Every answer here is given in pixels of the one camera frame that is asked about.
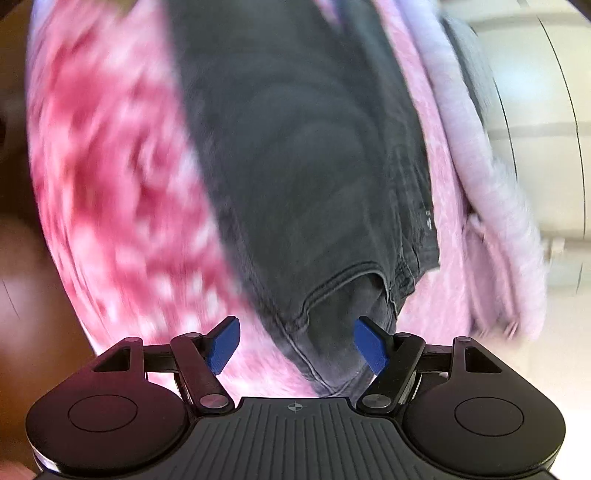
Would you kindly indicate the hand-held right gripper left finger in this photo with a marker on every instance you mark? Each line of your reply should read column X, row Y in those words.
column 225, row 342

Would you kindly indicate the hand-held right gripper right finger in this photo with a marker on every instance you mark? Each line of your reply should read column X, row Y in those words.
column 370, row 343

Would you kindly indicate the dark grey jeans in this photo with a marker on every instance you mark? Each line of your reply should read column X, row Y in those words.
column 304, row 175

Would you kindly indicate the pink patterned blanket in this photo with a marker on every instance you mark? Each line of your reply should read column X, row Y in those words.
column 120, row 194

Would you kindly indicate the light purple fleece blanket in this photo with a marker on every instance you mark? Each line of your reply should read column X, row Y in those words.
column 489, row 194

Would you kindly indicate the grey pillow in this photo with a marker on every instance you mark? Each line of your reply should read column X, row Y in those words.
column 471, row 69

